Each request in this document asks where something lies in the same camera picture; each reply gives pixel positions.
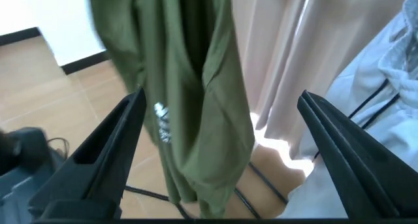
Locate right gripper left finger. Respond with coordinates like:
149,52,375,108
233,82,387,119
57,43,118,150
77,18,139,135
27,88,148,220

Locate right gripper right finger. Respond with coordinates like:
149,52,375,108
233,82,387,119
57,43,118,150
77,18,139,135
297,89,418,219

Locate green garment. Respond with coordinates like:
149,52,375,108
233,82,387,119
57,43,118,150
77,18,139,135
89,0,255,219

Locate pale grey shorts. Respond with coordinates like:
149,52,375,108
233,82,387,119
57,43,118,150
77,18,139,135
279,0,418,219

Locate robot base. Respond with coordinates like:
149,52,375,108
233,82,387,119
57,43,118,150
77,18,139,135
0,127,70,220

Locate black clothes rack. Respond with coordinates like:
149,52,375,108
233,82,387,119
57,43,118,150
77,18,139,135
123,161,289,220

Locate beige curtain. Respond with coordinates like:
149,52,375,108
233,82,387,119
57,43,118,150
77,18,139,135
230,0,414,159

